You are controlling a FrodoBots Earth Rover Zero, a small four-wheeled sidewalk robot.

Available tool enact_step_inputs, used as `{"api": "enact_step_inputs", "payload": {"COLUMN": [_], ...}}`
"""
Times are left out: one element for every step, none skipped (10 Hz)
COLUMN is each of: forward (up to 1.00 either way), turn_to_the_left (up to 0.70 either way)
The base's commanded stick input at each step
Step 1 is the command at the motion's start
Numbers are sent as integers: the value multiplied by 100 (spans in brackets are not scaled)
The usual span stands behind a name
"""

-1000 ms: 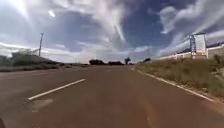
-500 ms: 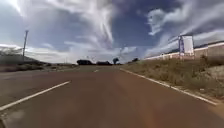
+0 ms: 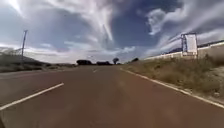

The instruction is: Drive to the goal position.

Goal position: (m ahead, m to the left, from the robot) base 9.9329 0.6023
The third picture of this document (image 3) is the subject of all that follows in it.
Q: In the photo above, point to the row of dark trees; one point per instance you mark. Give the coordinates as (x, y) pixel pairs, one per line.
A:
(96, 62)

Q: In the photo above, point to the utility pole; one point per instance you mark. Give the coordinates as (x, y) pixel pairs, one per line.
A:
(23, 45)

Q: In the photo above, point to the long pale wall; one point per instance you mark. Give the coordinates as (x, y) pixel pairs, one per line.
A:
(210, 51)

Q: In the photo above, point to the white billboard on frame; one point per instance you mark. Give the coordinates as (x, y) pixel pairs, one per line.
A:
(190, 44)

